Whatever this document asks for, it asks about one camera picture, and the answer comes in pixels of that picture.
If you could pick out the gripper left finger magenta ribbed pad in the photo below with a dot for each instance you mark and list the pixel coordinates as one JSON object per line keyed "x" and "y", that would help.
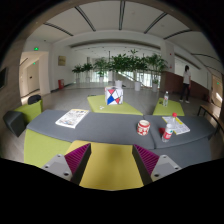
{"x": 71, "y": 166}

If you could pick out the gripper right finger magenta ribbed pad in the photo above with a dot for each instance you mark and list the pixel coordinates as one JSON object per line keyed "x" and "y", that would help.
{"x": 151, "y": 166}

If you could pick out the far clear water bottle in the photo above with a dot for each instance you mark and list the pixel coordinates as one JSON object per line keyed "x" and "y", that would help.
{"x": 165, "y": 99}

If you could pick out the clear bottle, red cap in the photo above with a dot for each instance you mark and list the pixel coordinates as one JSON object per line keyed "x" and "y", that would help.
{"x": 170, "y": 126}

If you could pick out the red bottle cap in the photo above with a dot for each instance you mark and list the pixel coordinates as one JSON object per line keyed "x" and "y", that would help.
{"x": 161, "y": 130}

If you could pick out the yellow-green front seat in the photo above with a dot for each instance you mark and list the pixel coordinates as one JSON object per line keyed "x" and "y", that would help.
{"x": 110, "y": 166}

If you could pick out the red and white mug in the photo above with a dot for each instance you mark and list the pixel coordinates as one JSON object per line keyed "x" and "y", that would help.
{"x": 143, "y": 127}

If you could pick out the magazine on grey sofa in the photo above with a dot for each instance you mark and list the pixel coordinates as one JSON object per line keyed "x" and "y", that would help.
{"x": 72, "y": 118}

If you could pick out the yellow newspaper on sofa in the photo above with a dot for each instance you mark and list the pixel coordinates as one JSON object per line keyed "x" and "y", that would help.
{"x": 180, "y": 127}

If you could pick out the green right table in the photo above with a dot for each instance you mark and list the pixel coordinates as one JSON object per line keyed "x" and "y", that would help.
{"x": 172, "y": 107}

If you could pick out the green table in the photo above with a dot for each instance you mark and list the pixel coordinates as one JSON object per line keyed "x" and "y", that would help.
{"x": 172, "y": 107}
{"x": 98, "y": 105}

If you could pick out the green middle table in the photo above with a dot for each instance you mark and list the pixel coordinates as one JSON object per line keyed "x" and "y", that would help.
{"x": 98, "y": 105}

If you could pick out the green armchair, black side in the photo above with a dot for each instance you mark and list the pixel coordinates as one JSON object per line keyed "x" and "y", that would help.
{"x": 17, "y": 120}

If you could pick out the red blue white cube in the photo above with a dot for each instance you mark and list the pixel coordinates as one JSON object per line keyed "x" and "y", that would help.
{"x": 113, "y": 95}

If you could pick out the red fire extinguisher box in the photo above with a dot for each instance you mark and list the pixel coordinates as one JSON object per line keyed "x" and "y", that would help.
{"x": 61, "y": 83}

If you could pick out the person in white shirt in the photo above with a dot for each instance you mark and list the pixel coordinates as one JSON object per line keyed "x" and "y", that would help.
{"x": 186, "y": 85}

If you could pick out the potted plant far left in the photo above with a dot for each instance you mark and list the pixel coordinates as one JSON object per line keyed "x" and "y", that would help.
{"x": 78, "y": 69}

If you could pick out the potted plant centre right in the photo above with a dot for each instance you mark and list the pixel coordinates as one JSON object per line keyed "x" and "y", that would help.
{"x": 136, "y": 64}

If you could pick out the potted plant in white pot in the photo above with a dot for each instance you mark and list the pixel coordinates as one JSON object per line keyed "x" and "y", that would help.
{"x": 120, "y": 63}

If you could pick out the yellow wall poster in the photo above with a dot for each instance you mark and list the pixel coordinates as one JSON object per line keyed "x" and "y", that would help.
{"x": 61, "y": 60}

